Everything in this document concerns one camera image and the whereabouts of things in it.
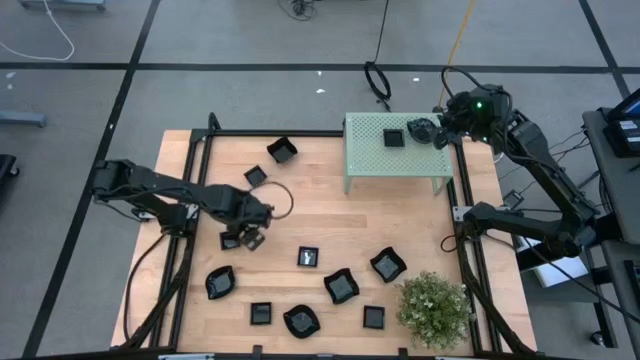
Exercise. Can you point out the black wavy square mini plate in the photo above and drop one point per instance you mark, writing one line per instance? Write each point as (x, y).
(282, 151)
(388, 265)
(341, 286)

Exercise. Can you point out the grey-blue furniture base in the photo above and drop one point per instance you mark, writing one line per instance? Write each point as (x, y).
(60, 4)

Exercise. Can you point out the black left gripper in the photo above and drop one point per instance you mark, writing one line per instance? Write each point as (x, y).
(245, 210)

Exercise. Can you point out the white box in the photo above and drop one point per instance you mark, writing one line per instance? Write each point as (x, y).
(560, 272)

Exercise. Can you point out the black leaf-shaped mini plate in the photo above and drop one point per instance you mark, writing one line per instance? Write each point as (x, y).
(301, 321)
(420, 131)
(220, 282)

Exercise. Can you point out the black caster wheel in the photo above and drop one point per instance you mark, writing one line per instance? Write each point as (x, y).
(597, 338)

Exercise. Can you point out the black chair base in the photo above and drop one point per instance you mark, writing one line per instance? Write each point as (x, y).
(6, 170)

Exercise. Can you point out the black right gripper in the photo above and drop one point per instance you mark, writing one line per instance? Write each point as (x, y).
(470, 117)

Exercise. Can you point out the grey side desk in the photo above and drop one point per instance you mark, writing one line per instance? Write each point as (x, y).
(620, 200)

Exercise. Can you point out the small grey power adapter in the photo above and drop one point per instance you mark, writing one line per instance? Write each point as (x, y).
(513, 199)

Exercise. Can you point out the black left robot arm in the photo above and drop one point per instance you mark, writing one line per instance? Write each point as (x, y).
(150, 182)

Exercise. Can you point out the black laptop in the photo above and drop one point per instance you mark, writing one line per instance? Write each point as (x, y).
(625, 137)

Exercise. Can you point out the small beige table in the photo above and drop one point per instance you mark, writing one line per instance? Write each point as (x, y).
(370, 160)

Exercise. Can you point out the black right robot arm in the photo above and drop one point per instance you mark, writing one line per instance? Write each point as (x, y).
(545, 170)

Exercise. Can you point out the grey furniture foot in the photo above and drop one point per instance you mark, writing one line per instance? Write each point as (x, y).
(22, 119)

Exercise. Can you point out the artificial green potted plant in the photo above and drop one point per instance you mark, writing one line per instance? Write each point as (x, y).
(435, 310)

